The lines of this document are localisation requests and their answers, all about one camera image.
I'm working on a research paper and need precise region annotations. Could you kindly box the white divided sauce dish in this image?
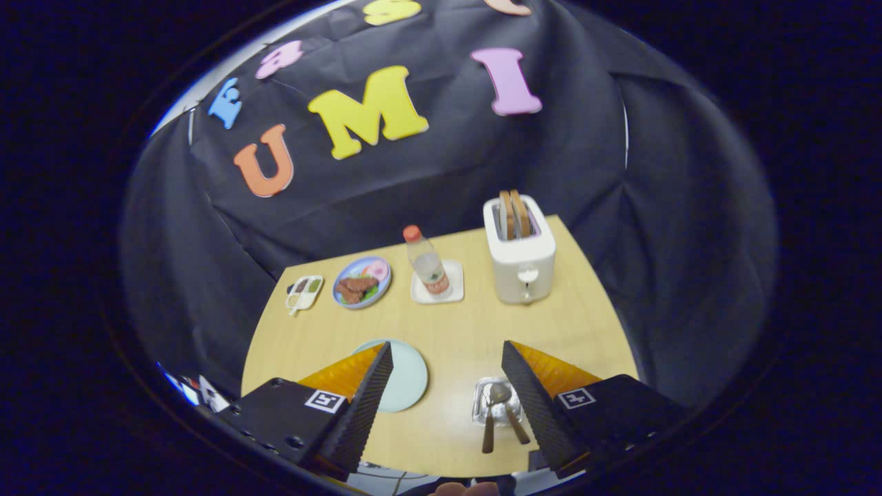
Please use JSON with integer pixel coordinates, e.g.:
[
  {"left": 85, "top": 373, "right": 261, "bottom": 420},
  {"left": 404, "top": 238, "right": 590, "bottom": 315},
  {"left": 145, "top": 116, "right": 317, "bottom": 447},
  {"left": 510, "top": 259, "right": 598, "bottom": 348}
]
[{"left": 285, "top": 275, "right": 325, "bottom": 316}]

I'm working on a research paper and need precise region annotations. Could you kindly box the white blue floor clutter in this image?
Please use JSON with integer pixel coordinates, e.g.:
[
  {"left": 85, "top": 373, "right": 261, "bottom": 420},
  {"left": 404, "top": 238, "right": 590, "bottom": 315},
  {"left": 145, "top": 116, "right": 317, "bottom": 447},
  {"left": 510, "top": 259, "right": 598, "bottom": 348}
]
[{"left": 162, "top": 364, "right": 232, "bottom": 415}]

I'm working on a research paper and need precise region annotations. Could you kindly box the clear plastic water bottle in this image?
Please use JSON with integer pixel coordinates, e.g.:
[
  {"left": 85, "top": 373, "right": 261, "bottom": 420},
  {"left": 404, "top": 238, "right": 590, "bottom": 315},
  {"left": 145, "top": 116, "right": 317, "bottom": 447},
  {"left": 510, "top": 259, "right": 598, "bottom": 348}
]
[{"left": 403, "top": 225, "right": 452, "bottom": 298}]

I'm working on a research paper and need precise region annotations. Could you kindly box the metal spoon with brown handle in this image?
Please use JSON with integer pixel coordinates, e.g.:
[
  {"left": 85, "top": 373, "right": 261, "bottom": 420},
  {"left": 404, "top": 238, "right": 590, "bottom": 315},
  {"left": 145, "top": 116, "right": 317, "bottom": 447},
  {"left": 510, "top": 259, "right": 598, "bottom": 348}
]
[{"left": 481, "top": 383, "right": 512, "bottom": 454}]

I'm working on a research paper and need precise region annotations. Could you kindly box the blue plate with food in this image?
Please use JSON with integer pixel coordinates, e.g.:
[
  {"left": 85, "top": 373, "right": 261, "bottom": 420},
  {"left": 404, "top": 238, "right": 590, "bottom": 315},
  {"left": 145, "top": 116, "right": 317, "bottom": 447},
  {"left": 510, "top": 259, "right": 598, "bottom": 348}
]
[{"left": 332, "top": 256, "right": 392, "bottom": 309}]

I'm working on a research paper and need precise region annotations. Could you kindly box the metal wire basket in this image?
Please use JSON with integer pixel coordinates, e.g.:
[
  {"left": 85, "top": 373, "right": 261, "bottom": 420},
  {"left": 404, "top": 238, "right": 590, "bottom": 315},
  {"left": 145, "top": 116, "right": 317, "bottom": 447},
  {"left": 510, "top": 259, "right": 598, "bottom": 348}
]
[{"left": 472, "top": 377, "right": 528, "bottom": 426}]

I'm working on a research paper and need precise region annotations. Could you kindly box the metal fork with brown handle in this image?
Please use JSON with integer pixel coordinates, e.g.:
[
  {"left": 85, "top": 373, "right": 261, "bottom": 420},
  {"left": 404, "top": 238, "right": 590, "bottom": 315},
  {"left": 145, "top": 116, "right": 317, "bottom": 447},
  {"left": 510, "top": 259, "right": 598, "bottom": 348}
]
[{"left": 505, "top": 400, "right": 531, "bottom": 445}]

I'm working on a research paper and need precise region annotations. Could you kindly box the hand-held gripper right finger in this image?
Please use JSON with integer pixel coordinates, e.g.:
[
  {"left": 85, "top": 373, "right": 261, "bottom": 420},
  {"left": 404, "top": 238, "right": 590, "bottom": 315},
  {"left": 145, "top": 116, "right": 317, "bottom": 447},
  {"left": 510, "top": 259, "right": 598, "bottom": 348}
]
[{"left": 501, "top": 340, "right": 690, "bottom": 481}]

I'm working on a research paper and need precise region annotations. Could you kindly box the light green round plate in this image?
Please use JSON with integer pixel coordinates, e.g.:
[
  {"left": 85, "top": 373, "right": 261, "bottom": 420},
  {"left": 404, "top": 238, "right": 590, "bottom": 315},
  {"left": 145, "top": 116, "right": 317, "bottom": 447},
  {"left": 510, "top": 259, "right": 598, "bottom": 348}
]
[{"left": 353, "top": 338, "right": 429, "bottom": 413}]

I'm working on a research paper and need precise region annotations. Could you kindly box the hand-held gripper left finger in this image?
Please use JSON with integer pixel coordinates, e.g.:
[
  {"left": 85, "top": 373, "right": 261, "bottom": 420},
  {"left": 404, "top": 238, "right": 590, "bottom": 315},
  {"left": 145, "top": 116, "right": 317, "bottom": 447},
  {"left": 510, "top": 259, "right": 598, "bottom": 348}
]
[{"left": 207, "top": 341, "right": 395, "bottom": 482}]

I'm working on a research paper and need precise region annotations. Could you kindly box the white square coaster tray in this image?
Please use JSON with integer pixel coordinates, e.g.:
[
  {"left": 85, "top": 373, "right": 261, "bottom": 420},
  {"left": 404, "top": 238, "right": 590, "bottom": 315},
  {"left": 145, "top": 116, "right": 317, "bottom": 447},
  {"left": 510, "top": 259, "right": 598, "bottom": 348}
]
[{"left": 411, "top": 260, "right": 465, "bottom": 304}]

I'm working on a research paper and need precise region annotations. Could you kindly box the white toaster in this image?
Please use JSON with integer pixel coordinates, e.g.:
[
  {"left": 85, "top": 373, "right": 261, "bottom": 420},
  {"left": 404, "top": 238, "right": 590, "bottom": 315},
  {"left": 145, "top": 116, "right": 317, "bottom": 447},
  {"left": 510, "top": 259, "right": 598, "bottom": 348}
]
[{"left": 483, "top": 194, "right": 557, "bottom": 305}]

